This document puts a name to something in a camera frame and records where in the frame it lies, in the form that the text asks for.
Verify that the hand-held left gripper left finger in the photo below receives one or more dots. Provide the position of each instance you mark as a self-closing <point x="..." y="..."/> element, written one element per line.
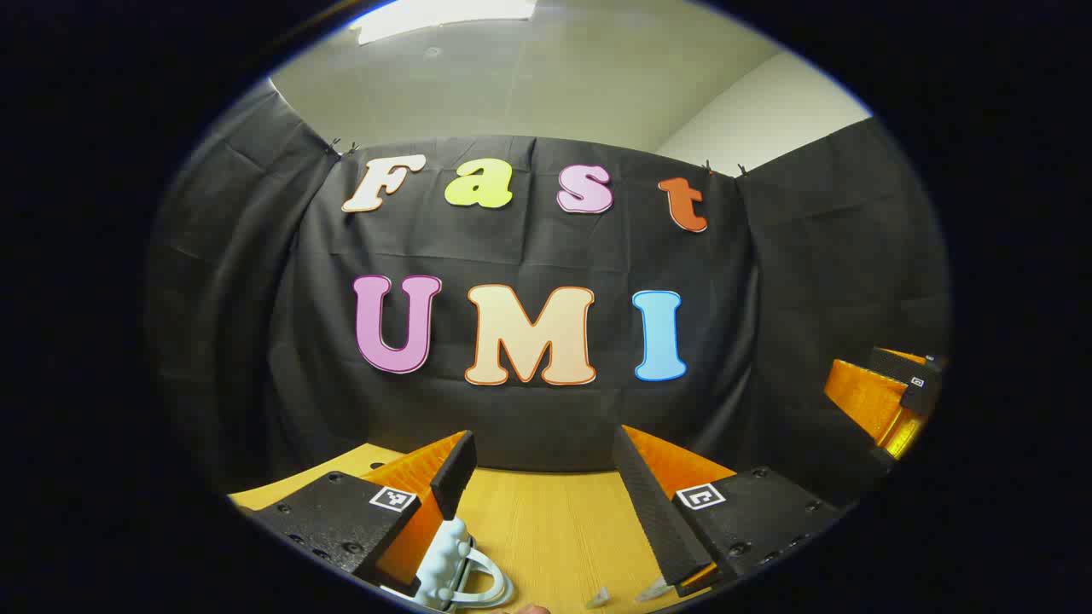
<point x="456" y="477"/>

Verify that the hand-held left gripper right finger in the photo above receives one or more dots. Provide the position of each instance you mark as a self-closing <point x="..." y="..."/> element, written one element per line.
<point x="648" y="503"/>

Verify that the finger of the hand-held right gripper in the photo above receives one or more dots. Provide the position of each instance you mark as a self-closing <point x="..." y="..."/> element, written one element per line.
<point x="866" y="396"/>

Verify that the light blue suitcase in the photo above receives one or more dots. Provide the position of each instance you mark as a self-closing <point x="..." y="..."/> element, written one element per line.
<point x="448" y="563"/>

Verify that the ceiling light panel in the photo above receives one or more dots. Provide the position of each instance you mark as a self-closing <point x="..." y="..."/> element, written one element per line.
<point x="444" y="17"/>

